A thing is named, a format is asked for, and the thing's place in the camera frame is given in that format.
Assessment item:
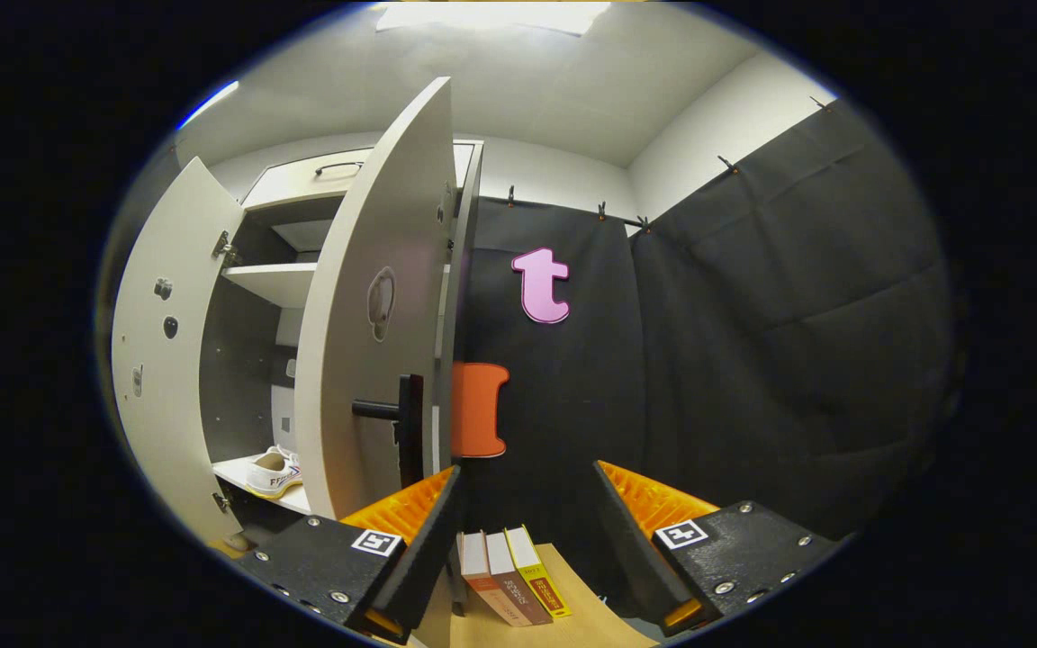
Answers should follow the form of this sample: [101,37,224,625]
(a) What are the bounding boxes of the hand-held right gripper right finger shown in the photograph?
[592,461,843,635]

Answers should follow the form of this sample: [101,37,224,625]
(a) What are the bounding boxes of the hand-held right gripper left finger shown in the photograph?
[230,465,464,644]

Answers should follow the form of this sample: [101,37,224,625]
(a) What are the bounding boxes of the white canvas shoe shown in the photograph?
[244,445,303,500]

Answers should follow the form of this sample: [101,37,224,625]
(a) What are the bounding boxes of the white and grey shoe cabinet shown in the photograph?
[112,76,485,648]

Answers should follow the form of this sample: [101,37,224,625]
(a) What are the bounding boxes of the white cabinet door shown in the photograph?
[293,76,458,648]
[112,157,245,541]

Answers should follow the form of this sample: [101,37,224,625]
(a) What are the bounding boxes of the white cabinet drawer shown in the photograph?
[244,142,483,212]

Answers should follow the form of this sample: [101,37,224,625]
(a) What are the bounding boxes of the brown book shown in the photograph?
[485,531,554,626]

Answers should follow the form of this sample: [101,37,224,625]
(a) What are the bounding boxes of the black backdrop cloth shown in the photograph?
[460,94,956,622]

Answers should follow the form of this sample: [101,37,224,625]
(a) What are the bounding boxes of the small ceiling light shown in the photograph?
[178,79,240,130]

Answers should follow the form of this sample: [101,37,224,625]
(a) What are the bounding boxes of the long ceiling light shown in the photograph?
[376,0,611,37]

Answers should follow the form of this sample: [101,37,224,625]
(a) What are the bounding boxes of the black right door handle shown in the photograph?
[352,373,425,491]

